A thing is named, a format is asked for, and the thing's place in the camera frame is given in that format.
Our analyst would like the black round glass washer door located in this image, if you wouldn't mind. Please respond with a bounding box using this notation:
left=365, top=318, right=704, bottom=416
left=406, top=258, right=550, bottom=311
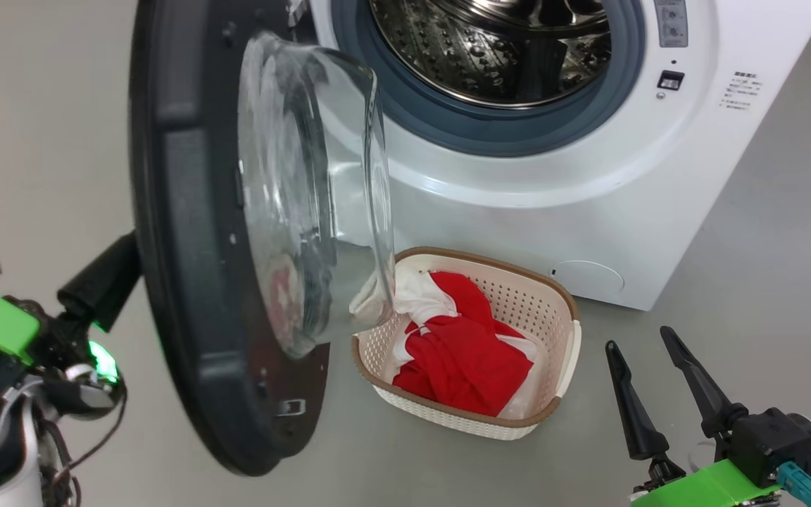
left=128, top=0, right=397, bottom=477

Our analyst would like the red garment with small logo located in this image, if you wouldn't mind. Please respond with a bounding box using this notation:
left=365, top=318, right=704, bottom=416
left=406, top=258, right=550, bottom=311
left=391, top=313, right=542, bottom=418

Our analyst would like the grey rectangular plate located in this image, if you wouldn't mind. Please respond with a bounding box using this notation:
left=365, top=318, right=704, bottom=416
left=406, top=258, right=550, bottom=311
left=654, top=0, right=689, bottom=49

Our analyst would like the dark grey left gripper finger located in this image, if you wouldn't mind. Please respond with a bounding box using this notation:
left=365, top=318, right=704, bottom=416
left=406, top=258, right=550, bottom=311
left=56, top=232, right=143, bottom=332

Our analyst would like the perforated steel washer drum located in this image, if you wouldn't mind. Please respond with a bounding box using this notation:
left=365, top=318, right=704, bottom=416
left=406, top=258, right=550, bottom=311
left=368, top=0, right=612, bottom=109

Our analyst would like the cream basket with brown rim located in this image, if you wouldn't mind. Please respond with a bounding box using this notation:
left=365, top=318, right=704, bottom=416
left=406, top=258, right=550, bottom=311
left=350, top=246, right=582, bottom=442

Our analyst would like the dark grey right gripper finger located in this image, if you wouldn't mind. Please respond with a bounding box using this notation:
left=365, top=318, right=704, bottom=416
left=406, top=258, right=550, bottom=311
left=660, top=325, right=748, bottom=439
left=605, top=340, right=669, bottom=463

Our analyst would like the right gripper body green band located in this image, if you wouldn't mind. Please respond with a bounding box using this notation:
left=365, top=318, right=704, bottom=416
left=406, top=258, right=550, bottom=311
left=630, top=456, right=781, bottom=507

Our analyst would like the white front-load washing machine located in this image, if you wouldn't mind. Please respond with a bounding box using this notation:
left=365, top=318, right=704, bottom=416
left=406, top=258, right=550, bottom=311
left=293, top=0, right=811, bottom=312

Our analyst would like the round white filter cover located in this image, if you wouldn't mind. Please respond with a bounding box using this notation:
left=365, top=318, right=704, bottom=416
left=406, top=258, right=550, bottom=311
left=552, top=260, right=626, bottom=298

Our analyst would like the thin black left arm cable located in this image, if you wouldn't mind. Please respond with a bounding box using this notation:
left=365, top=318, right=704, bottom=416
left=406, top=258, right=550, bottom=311
left=38, top=393, right=129, bottom=507

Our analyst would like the grey rubber door gasket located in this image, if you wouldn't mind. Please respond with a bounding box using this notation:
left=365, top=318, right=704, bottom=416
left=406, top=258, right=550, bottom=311
left=329, top=0, right=647, bottom=158

